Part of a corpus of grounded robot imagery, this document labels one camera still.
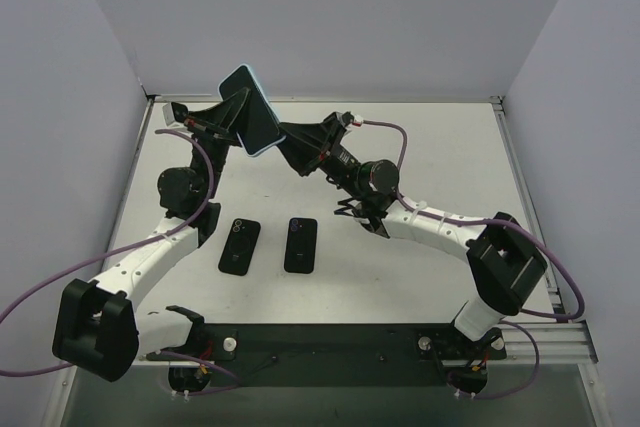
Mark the light blue phone case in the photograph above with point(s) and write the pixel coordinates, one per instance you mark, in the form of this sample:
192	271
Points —
258	126

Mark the small black cased phone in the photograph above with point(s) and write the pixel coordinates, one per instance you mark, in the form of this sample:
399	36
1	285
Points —
300	249

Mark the aluminium front frame rail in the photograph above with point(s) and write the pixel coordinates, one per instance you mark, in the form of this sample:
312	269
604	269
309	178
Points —
557	343

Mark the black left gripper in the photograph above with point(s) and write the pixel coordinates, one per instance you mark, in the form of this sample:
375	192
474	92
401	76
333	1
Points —
201	123

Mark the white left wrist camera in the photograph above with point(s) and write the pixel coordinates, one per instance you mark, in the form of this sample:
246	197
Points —
174	114

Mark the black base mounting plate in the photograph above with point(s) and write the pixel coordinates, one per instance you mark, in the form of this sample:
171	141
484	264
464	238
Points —
340	355

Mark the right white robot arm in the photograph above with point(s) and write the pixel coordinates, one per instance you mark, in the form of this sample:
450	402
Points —
505	263

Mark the large black cased phone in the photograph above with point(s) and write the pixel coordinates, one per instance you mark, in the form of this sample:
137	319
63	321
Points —
239	247

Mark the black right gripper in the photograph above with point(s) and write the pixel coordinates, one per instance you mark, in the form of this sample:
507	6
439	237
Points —
322	142

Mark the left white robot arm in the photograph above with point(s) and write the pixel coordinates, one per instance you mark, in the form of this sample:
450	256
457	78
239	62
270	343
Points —
102	326

